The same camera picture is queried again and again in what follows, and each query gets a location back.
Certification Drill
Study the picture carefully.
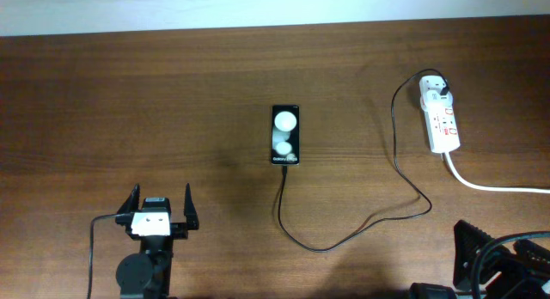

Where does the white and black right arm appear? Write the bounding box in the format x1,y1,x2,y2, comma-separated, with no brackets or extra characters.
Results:
407,220,549,299

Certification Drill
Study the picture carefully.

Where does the white USB charger plug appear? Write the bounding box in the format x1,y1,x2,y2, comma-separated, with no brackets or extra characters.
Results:
419,76,453,112

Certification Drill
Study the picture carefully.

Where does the black USB charging cable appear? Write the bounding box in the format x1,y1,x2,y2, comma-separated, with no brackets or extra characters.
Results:
277,68,451,253

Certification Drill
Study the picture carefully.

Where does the white power strip cord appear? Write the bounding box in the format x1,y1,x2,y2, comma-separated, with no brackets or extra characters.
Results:
441,150,550,195

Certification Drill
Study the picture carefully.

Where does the white power strip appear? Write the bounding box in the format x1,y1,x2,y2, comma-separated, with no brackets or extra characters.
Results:
419,74,461,155

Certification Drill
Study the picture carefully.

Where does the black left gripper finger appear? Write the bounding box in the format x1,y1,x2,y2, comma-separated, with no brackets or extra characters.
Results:
184,183,199,229
117,184,140,215

